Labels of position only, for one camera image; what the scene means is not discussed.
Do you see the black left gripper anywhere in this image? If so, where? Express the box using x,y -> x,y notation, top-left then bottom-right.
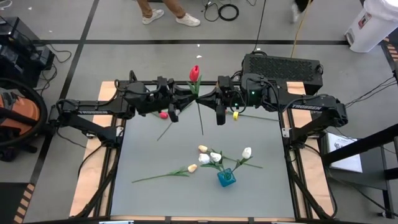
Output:
154,77 -> 197,123

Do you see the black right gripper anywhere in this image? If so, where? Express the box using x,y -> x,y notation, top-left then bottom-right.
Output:
197,76 -> 246,125

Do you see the peach artificial tulip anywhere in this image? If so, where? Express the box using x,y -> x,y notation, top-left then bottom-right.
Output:
131,163 -> 198,184
198,144 -> 264,170
156,105 -> 189,142

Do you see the blue cut glass vase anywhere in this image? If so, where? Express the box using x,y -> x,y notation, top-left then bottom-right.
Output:
216,167 -> 237,188

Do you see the black computer box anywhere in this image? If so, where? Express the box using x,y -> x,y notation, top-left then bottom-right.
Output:
241,53 -> 324,96

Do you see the person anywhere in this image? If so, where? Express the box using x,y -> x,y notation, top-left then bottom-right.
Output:
136,0 -> 201,27
291,0 -> 313,23

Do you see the wooden base board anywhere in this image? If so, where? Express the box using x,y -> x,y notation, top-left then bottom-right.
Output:
68,80 -> 337,222

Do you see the orange black vacuum cleaner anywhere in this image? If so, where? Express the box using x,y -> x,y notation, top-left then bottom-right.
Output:
0,77 -> 49,147

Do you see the white paper booklet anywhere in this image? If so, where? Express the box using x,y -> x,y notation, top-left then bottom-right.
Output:
326,132 -> 364,174

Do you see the black metal side stand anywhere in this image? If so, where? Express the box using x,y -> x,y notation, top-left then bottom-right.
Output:
320,124 -> 398,218

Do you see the black equipment stack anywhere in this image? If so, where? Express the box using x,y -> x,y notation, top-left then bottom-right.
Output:
0,17 -> 55,88

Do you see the white trash bin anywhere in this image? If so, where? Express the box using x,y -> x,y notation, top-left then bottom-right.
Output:
344,0 -> 398,54

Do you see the black table frame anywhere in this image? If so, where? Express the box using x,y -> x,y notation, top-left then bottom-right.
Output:
74,79 -> 338,224

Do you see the coiled black floor cable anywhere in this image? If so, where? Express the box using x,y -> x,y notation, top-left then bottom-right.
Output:
217,3 -> 240,22

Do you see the yellow floor cable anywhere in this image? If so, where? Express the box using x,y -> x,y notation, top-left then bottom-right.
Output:
290,0 -> 312,58

